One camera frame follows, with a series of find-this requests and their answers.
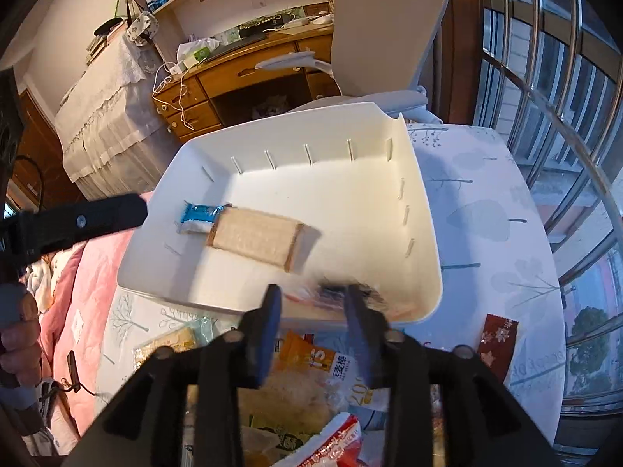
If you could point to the grey office chair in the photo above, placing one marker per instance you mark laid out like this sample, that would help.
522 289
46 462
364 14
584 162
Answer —
384 24

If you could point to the black flat object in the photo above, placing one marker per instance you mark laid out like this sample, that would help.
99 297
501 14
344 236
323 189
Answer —
109 27

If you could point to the pink printed blanket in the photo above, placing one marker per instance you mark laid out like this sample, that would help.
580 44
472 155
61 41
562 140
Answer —
97 272

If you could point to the small clear snack packet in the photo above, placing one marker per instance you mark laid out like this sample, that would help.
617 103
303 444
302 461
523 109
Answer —
316 296

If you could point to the wooden cabinet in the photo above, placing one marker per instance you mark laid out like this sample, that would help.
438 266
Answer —
39 155

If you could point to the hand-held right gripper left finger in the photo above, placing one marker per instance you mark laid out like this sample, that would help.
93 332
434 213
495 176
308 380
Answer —
268 335

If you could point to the brown sandwich biscuit packet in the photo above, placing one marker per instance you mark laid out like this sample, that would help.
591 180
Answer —
253 236

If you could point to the wooden desk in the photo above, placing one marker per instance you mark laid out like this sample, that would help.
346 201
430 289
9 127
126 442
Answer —
253 70

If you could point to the white plastic bin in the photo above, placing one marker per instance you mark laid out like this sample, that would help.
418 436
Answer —
316 189

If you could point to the dark laptop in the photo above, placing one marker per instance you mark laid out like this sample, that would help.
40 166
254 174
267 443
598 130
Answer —
238 44

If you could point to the yellow printed snack packet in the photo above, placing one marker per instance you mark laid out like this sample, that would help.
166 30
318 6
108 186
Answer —
272 440

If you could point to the red white snack packet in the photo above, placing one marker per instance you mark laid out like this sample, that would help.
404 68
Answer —
336 442

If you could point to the pale cracker packet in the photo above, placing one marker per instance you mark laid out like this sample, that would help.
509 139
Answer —
170 340

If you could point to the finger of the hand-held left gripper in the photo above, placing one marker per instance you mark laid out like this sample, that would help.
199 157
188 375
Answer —
87 221

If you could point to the orange white snack packet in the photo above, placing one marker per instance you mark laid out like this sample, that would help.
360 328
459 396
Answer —
304 350

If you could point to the dark red snack packet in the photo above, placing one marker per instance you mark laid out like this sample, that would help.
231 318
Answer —
496 345

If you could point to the blue snack packet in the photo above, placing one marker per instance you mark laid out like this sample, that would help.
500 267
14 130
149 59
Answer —
197 214

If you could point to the person's left hand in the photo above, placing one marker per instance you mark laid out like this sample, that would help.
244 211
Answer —
19 350

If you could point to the clear crumbly cake packet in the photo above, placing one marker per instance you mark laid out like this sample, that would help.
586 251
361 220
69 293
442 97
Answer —
287 399

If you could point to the white lace cloth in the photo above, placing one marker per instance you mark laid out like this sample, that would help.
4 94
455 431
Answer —
107 121

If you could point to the floral fabric bag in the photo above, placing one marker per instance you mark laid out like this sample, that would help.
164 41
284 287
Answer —
143 27

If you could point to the window with metal railing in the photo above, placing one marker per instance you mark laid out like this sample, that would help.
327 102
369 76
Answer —
511 9

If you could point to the wooden desk shelf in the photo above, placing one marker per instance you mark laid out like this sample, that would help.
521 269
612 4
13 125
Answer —
194 5

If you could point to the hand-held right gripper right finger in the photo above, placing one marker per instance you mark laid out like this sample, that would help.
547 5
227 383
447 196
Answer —
361 340

